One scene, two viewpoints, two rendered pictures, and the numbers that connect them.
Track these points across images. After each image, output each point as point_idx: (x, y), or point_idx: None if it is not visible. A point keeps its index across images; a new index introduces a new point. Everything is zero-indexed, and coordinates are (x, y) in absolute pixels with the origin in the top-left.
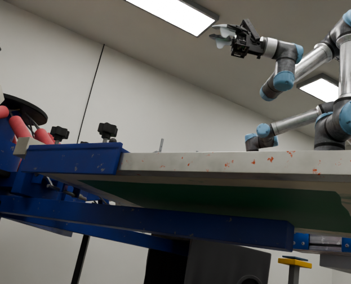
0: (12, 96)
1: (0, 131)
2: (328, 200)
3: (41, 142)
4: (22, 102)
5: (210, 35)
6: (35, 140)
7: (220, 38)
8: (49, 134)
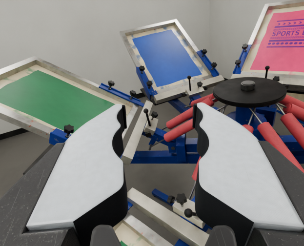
0: (217, 97)
1: (236, 114)
2: None
3: (130, 199)
4: (224, 103)
5: (192, 109)
6: (127, 197)
7: (199, 153)
8: (259, 127)
